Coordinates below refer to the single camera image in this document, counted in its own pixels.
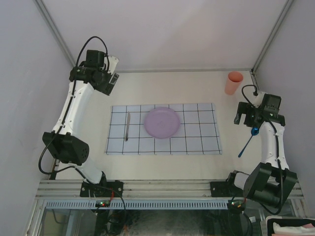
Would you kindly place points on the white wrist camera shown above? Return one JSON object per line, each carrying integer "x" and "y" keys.
{"x": 258, "y": 100}
{"x": 113, "y": 61}

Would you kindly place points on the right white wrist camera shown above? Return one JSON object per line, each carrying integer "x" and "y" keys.
{"x": 258, "y": 100}

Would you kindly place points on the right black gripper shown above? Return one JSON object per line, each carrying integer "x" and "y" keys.
{"x": 246, "y": 108}

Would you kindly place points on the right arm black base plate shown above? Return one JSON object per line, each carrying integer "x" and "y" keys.
{"x": 222, "y": 189}

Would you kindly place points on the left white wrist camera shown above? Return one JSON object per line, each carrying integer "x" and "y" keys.
{"x": 113, "y": 61}

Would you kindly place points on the blue metallic spoon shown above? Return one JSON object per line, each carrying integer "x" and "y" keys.
{"x": 248, "y": 142}

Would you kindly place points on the purple plastic plate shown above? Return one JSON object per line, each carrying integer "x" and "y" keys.
{"x": 162, "y": 123}

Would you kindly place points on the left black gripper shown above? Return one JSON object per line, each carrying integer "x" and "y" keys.
{"x": 107, "y": 88}

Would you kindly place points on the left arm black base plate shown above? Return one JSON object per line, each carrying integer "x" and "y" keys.
{"x": 112, "y": 188}

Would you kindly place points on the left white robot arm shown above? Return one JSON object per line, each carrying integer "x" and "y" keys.
{"x": 96, "y": 73}

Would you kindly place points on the aluminium front frame rail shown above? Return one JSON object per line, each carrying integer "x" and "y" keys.
{"x": 132, "y": 189}

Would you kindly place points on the pink plastic cup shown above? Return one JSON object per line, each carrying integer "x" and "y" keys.
{"x": 234, "y": 79}

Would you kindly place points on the silver table knife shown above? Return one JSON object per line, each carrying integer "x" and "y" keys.
{"x": 127, "y": 125}

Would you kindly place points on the grey bin with cloths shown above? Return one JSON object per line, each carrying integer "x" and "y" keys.
{"x": 287, "y": 226}

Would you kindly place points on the blue slotted cable duct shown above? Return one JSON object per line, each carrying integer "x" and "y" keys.
{"x": 138, "y": 204}

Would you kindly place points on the blue checkered cloth placemat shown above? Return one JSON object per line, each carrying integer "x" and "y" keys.
{"x": 198, "y": 133}

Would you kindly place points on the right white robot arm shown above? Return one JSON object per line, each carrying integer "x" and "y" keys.
{"x": 271, "y": 181}

